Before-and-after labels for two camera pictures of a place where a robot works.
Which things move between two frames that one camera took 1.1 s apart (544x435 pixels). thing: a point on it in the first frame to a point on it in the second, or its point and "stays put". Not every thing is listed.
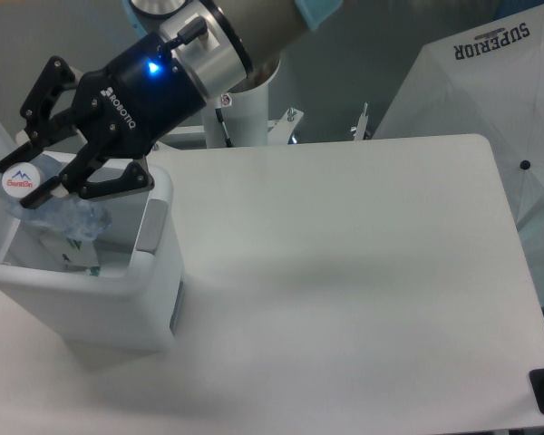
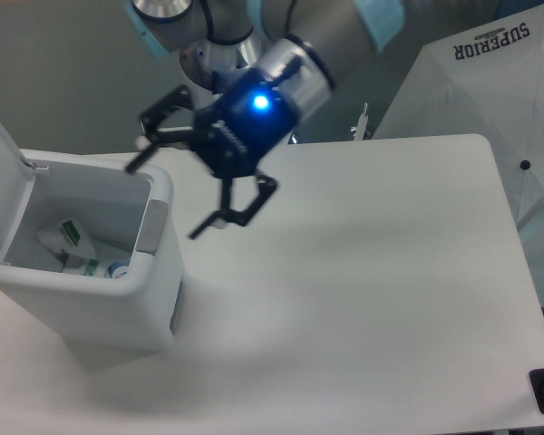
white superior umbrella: (501, 81) stays put
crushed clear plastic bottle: (72, 216) to (119, 269)
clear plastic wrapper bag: (82, 254) stays put
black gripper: (130, 111) to (234, 135)
